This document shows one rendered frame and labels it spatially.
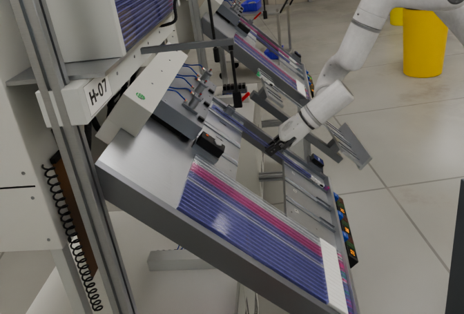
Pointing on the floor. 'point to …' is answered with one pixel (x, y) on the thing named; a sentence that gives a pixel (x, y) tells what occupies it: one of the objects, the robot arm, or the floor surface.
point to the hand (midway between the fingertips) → (271, 148)
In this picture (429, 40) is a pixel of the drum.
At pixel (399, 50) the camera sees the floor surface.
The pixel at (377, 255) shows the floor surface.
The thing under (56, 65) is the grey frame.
